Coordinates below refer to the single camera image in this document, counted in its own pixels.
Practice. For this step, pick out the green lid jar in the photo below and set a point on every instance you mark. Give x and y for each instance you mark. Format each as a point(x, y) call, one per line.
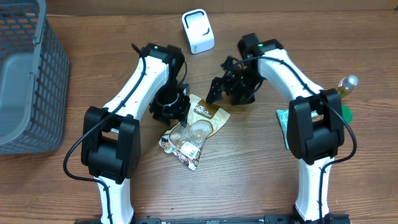
point(346, 113)

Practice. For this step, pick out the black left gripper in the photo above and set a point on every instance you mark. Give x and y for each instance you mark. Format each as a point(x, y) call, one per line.
point(181, 112)

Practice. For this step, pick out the light blue wipes pack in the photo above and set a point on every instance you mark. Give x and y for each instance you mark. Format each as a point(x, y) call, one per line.
point(283, 115)

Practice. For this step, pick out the white barcode scanner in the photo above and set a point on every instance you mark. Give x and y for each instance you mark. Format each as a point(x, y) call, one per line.
point(198, 31)

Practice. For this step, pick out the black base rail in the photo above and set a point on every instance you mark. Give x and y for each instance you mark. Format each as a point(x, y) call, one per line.
point(267, 219)

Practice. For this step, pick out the yellow bottle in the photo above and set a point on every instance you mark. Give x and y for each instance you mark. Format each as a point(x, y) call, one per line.
point(347, 85)

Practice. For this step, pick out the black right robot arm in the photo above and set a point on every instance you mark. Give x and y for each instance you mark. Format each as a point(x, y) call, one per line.
point(315, 124)

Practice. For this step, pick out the dark grey plastic basket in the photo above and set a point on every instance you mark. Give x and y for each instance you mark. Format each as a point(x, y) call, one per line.
point(35, 71)

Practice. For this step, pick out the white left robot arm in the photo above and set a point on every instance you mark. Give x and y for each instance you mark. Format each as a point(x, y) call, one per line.
point(111, 140)

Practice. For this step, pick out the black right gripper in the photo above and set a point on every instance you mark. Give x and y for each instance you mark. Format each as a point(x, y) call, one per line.
point(227, 81)

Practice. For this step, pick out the brown snack packet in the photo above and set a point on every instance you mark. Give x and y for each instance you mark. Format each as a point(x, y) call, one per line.
point(203, 121)

